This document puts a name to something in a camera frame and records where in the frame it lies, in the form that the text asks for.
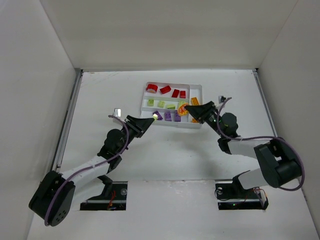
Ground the light green square lego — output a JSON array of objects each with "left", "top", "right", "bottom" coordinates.
[{"left": 157, "top": 100, "right": 166, "bottom": 109}]

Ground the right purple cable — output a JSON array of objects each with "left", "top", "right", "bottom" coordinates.
[{"left": 216, "top": 97, "right": 306, "bottom": 192}]

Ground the white divided tray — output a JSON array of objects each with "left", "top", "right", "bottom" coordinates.
[{"left": 140, "top": 82, "right": 203, "bottom": 129}]

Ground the dark red lego brick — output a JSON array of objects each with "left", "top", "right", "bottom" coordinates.
[{"left": 159, "top": 85, "right": 172, "bottom": 95}]

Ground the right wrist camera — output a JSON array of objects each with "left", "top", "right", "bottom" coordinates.
[{"left": 218, "top": 95, "right": 227, "bottom": 104}]

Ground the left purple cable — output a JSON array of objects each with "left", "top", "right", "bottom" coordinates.
[{"left": 43, "top": 114, "right": 130, "bottom": 227}]

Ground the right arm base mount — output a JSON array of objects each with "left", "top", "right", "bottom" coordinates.
[{"left": 214, "top": 175, "right": 269, "bottom": 211}]

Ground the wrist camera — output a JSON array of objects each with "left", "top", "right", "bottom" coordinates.
[
  {"left": 218, "top": 95, "right": 227, "bottom": 104},
  {"left": 112, "top": 108, "right": 122, "bottom": 118}
]

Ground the purple tan lego piece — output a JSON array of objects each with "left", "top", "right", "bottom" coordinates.
[{"left": 164, "top": 111, "right": 172, "bottom": 122}]

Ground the orange patterned lego piece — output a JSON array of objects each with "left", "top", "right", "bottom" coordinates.
[{"left": 177, "top": 103, "right": 189, "bottom": 117}]

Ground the small red lego brick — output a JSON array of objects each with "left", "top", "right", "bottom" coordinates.
[{"left": 179, "top": 90, "right": 186, "bottom": 99}]

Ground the purple rounded lego piece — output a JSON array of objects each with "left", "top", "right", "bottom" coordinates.
[{"left": 174, "top": 112, "right": 181, "bottom": 123}]

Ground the light green curved lego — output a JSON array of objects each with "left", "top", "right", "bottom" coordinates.
[
  {"left": 152, "top": 113, "right": 158, "bottom": 121},
  {"left": 147, "top": 99, "right": 154, "bottom": 107}
]

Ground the purple patterned lego brick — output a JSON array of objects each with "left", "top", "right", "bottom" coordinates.
[{"left": 152, "top": 110, "right": 163, "bottom": 121}]

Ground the yellow lego brick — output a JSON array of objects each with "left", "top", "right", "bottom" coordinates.
[{"left": 191, "top": 97, "right": 200, "bottom": 106}]

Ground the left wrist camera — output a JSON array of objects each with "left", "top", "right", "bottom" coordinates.
[{"left": 112, "top": 108, "right": 122, "bottom": 118}]

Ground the light green wedge lego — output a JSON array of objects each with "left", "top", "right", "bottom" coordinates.
[{"left": 166, "top": 104, "right": 176, "bottom": 110}]

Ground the purple cable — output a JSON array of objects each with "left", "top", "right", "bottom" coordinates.
[
  {"left": 216, "top": 97, "right": 306, "bottom": 192},
  {"left": 43, "top": 114, "right": 130, "bottom": 227}
]

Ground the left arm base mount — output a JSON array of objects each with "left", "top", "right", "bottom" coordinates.
[{"left": 79, "top": 175, "right": 128, "bottom": 211}]

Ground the red rounded lego brick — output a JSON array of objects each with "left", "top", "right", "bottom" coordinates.
[{"left": 146, "top": 83, "right": 158, "bottom": 94}]

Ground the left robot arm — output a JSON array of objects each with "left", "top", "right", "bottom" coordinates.
[{"left": 28, "top": 115, "right": 158, "bottom": 227}]

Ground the light green lego piece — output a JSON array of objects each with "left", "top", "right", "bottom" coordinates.
[{"left": 178, "top": 100, "right": 186, "bottom": 107}]

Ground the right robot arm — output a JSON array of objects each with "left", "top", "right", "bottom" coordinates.
[{"left": 185, "top": 101, "right": 305, "bottom": 192}]

